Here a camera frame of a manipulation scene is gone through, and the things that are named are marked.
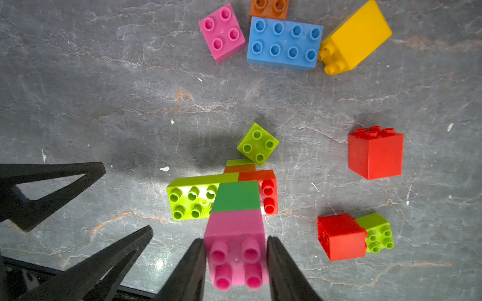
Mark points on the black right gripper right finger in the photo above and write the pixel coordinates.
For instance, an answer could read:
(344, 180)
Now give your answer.
(285, 278)

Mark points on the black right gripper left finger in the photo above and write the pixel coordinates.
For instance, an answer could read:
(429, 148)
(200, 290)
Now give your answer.
(188, 279)

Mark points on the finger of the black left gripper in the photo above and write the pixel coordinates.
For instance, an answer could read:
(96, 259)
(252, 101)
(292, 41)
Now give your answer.
(28, 213)
(97, 277)

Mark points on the pink lego brick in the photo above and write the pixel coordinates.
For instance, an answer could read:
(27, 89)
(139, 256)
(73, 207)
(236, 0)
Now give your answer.
(222, 33)
(235, 244)

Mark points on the lime long lego brick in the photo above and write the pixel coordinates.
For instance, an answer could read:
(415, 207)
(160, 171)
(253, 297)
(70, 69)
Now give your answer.
(193, 197)

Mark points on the dark green lego brick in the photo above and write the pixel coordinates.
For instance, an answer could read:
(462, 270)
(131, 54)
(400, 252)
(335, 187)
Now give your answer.
(237, 196)

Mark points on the red small lego brick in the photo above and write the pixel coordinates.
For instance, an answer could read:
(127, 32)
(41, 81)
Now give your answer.
(267, 184)

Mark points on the lime small lego brick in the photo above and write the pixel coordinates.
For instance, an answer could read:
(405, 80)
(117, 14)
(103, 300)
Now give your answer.
(257, 145)
(379, 232)

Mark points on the red tall lego brick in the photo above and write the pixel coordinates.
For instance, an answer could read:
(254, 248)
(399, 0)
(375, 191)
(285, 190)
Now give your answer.
(375, 153)

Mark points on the blue long lego brick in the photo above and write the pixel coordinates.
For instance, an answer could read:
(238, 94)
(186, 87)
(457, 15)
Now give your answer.
(284, 44)

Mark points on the yellow tall lego brick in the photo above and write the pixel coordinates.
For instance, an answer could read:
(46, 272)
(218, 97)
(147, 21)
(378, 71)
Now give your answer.
(354, 39)

